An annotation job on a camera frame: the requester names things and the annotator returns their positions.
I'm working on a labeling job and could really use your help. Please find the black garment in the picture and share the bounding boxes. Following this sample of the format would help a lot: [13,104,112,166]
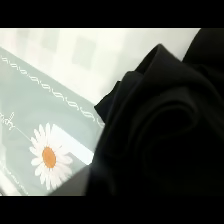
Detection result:
[84,28,224,197]

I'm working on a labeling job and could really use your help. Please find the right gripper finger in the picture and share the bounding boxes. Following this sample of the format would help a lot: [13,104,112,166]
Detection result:
[49,164,93,197]

